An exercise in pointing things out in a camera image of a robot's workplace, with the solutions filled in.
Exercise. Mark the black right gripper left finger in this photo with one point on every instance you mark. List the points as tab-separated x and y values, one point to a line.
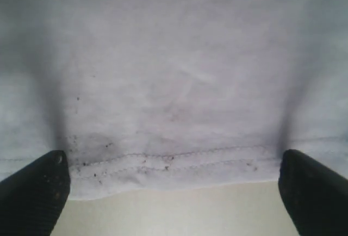
33	198

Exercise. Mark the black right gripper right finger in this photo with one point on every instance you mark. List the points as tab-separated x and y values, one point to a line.
314	196

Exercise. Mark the white t-shirt red lettering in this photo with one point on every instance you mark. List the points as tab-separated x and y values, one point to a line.
171	94

